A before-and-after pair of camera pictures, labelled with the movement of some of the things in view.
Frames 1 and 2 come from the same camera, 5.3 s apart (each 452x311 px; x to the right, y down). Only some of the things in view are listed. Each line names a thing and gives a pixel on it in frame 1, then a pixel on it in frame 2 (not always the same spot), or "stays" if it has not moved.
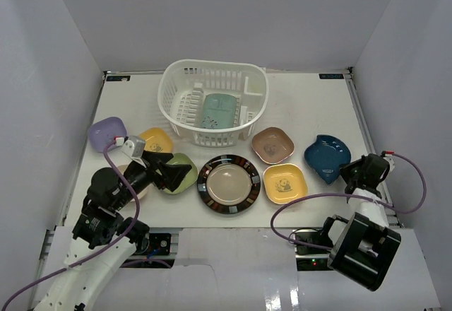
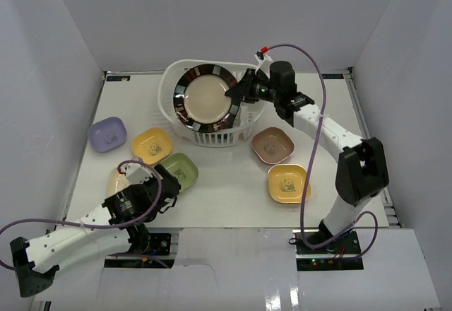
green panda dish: x=190 y=179 stays
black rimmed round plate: x=229 y=184 -> x=200 y=100
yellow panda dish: x=284 y=183 stays
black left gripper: x=157 y=172 -> x=166 y=189
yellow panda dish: x=157 y=140 stays
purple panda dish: x=102 y=133 stays
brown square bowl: x=272 y=145 stays
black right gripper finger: x=352 y=171 -> x=239 y=90
